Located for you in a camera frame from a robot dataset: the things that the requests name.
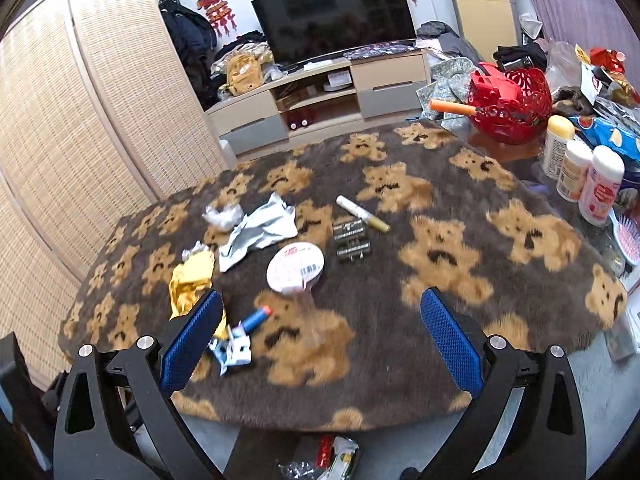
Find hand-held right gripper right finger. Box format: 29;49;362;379
415;287;587;480

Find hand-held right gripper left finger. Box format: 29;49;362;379
52;289;224;480

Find yellow wrapper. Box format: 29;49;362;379
169;241;227;338

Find clear plastic film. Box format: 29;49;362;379
292;280;327;351

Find silver foil wrapper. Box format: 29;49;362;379
218;192;298;272

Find white round lid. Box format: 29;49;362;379
266;241;325;293

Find white tissue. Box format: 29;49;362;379
202;203;243;231

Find black trash bin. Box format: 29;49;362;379
232;427;373;480

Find white green wrapper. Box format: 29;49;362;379
325;435;360;480

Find clear plastic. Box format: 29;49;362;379
280;460;321;480

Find brown bear print blanket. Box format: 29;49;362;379
57;121;628;433

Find blue foam dart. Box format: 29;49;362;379
242;305;273;333

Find black clip pack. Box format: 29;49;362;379
332;218;368;241
336;240;373;263

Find white gold marker pen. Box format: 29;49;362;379
336;195;391;233

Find pink hair brush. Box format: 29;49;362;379
612;210;640;267

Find white bottle orange label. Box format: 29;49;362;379
556;140;593;203

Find white bottle pink label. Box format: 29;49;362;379
578;145;626;227

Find yellow cap white bottle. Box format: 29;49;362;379
541;115;576;180

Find orange white stick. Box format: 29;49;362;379
430;100;478;117

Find red plastic openwork basket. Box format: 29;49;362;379
467;62;553;146

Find woven folding screen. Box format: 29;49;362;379
0;0;236;391

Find floral patterned cloth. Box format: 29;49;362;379
417;57;481;126

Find blue snack bag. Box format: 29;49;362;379
570;116;640;158

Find red plastic toy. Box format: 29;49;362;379
469;62;506;107

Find yellow canvas bag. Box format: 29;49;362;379
220;52;264;98

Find beige grey television stand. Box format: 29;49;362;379
206;49;432;156

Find black clothes pile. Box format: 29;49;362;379
495;42;546;71

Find dark hanging jackets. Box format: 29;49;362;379
159;0;218;111

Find dark patterned cloth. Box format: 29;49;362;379
344;44;418;60

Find clear plastic bag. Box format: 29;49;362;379
545;40;586;86

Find mixed clothes pile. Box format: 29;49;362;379
212;32;273;76

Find grey clothes pile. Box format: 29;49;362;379
417;21;481;61

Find red gift packaging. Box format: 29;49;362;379
587;47;628;76

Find yellow wooden door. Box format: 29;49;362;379
442;0;518;51

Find black flat screen television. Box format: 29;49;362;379
250;0;417;66

